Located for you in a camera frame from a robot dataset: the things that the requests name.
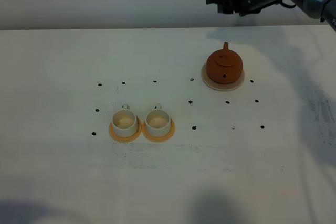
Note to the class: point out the left orange round coaster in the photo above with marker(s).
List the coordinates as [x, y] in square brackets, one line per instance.
[125, 138]

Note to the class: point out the orange round coaster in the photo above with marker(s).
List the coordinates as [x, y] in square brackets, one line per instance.
[125, 138]
[164, 138]

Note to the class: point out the right orange round coaster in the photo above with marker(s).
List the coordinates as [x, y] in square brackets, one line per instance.
[164, 138]

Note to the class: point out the left white teacup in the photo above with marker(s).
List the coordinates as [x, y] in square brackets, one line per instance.
[124, 122]

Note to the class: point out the cream round teapot coaster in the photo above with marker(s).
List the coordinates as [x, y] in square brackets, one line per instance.
[221, 87]

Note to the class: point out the white teacup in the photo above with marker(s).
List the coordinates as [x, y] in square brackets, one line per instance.
[124, 122]
[158, 122]

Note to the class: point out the brown clay teapot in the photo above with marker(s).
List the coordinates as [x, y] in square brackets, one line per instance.
[224, 66]

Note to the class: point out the right white teacup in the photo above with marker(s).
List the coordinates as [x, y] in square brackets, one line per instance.
[158, 122]

